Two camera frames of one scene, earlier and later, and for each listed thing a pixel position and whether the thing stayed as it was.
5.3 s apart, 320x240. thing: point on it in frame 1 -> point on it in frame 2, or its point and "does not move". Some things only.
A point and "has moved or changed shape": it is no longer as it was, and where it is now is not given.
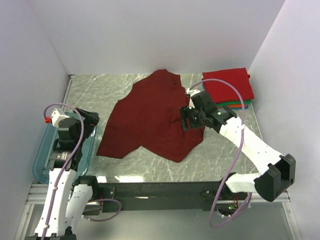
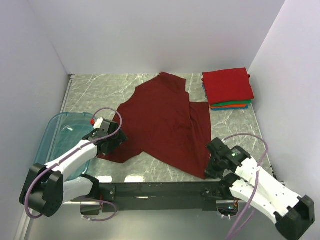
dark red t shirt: [149, 116] has moved or changed shape
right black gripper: [186, 112] -> [210, 173]
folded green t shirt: [235, 102] does not move
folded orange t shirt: [234, 106] does not move
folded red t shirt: [238, 78] does not move
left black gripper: [91, 119] -> [119, 138]
